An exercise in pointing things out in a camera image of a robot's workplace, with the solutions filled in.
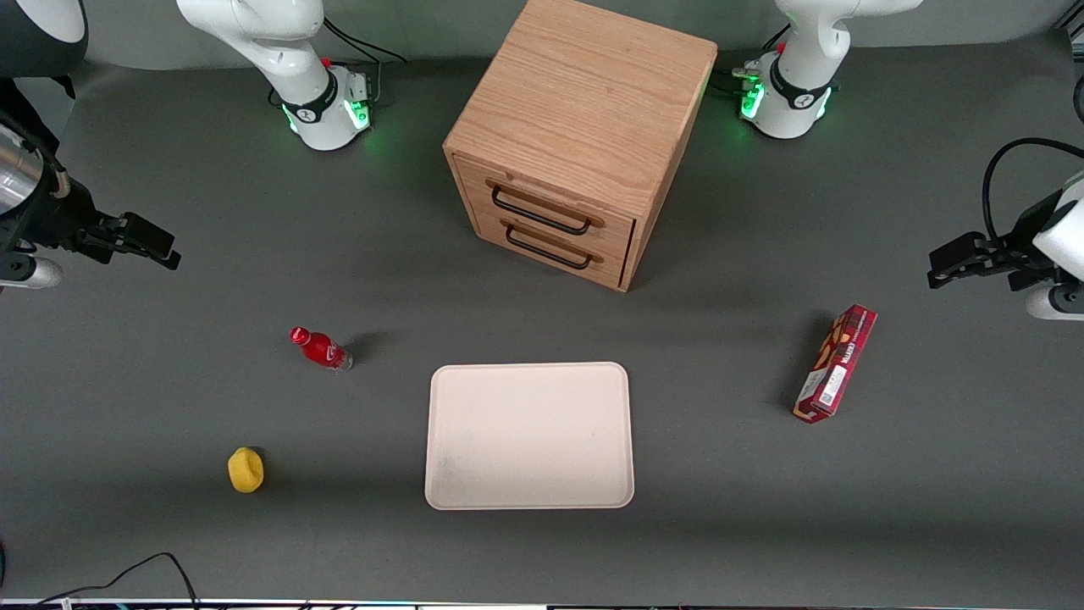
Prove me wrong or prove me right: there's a black metal drawer handle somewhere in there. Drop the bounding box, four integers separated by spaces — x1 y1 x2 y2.
505 224 595 271
490 186 593 237

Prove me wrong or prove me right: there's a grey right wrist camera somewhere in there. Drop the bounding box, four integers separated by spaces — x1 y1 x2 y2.
0 252 64 291

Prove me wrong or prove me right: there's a red snack box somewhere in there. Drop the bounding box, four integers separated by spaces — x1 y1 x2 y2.
792 303 879 424

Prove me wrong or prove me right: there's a cream rectangular tray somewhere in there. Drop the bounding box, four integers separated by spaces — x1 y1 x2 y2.
423 362 636 512

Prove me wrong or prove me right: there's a wooden drawer cabinet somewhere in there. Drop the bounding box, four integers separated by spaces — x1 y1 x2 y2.
442 0 719 293

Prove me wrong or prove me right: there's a wooden drawer with handle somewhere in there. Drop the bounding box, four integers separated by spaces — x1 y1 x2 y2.
473 207 633 290
454 154 637 256

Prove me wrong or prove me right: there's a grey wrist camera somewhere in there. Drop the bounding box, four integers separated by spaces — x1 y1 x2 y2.
0 252 64 291
1026 283 1084 322

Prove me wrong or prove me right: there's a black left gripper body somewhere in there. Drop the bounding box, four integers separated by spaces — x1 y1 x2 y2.
982 193 1065 294

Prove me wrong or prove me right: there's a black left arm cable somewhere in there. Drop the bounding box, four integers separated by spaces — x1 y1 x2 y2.
982 137 1084 241

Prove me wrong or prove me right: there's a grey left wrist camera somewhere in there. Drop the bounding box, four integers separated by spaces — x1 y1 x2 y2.
1026 283 1084 322

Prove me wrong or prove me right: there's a yellow lemon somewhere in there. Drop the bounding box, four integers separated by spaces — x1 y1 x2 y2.
227 446 265 495

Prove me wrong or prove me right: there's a black base cable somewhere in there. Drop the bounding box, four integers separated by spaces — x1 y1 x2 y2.
320 15 408 109
710 24 794 96

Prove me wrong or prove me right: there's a black left base cable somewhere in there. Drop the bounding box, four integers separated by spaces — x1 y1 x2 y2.
710 24 794 96

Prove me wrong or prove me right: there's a red plastic bottle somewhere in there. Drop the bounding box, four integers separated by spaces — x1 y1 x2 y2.
289 326 354 373

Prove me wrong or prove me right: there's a black right base cable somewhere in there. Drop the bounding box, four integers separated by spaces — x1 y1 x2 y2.
320 15 408 109

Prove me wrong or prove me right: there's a black floor cable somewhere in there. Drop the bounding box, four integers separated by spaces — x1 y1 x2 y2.
0 552 202 610

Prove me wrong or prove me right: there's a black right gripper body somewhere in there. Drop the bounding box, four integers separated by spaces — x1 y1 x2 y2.
19 166 115 258

